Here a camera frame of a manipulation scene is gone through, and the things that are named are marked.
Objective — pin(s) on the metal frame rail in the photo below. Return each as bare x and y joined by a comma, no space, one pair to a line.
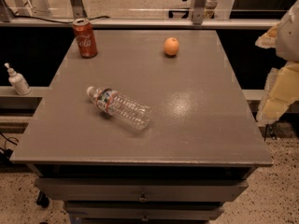
212,24

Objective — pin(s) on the grey drawer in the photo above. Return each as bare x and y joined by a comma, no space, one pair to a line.
143,211
141,190

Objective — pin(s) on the orange fruit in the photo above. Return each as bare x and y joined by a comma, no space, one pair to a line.
171,46

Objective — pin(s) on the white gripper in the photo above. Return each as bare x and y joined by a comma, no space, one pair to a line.
290,36

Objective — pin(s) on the top grey drawer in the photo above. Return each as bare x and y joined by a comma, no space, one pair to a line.
141,190

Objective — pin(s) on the black caster wheel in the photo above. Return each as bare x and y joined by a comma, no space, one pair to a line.
42,200

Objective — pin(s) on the clear plastic water bottle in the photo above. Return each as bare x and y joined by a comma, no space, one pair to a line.
120,106

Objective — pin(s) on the red cola can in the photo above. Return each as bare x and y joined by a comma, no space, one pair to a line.
85,37

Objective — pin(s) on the grey drawer cabinet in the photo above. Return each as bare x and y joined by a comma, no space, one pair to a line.
132,136

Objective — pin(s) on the white pump dispenser bottle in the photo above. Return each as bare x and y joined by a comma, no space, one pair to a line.
17,81

